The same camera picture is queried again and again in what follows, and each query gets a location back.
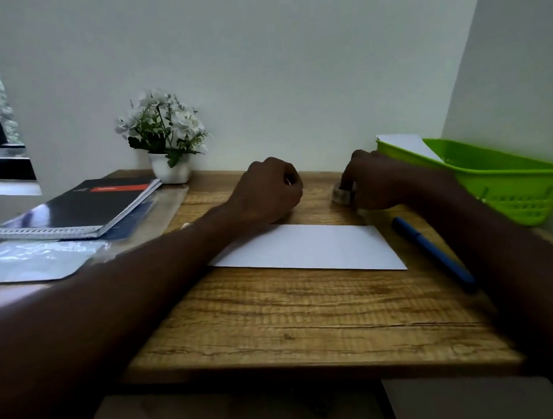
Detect white envelope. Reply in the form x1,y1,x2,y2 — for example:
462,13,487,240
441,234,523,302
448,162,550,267
203,208,409,294
375,126,446,172

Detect person's left hand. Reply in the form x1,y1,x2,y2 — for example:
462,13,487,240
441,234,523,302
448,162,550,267
220,153,309,232

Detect clear plastic sleeve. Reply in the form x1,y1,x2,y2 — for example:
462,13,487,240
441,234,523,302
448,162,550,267
0,184,199,289

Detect person's right hand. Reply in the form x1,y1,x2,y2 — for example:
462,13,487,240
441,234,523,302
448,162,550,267
335,140,437,216

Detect person's left forearm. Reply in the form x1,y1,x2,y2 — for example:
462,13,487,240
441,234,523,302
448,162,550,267
0,200,271,419

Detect green plastic basket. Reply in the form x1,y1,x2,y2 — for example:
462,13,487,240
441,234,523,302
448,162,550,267
374,117,553,245

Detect person's right forearm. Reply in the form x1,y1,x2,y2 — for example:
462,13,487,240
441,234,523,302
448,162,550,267
401,155,553,419

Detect black spiral notebook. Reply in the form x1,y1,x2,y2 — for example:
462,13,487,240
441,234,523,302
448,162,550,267
0,170,169,251

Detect white flower plant in pot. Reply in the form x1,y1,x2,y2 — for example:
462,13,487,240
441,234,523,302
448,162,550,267
109,81,216,192

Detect blue book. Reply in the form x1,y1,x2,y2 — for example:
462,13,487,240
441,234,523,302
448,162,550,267
93,198,162,244

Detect stack of white envelopes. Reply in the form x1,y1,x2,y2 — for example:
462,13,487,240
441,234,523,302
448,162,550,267
0,235,114,288

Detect blue pen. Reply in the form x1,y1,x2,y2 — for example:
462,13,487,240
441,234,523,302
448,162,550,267
389,208,480,299

